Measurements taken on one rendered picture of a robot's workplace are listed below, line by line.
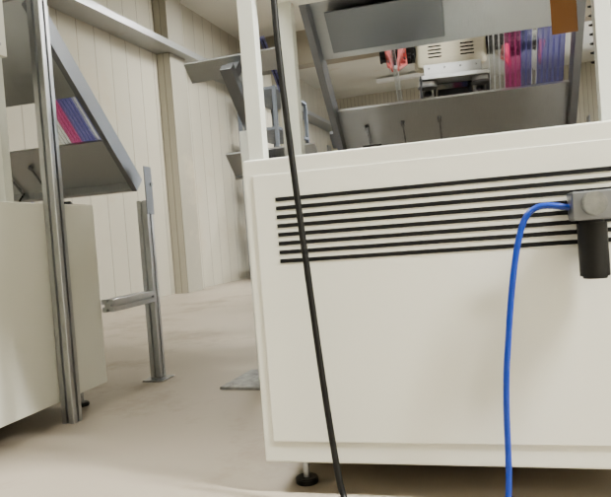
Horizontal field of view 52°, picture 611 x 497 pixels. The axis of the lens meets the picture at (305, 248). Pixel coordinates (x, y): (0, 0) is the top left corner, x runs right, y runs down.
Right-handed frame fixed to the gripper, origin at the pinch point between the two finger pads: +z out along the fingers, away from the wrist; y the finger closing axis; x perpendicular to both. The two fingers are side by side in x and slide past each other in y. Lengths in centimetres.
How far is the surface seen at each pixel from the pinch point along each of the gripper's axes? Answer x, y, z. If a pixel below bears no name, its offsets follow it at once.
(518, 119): 20.8, 33.9, 3.3
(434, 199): -27, 13, 82
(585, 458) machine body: 3, 34, 114
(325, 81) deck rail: -3.4, -19.2, 7.2
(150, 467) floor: 18, -52, 112
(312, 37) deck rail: -17.4, -19.7, 7.2
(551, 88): 10.9, 42.5, 3.3
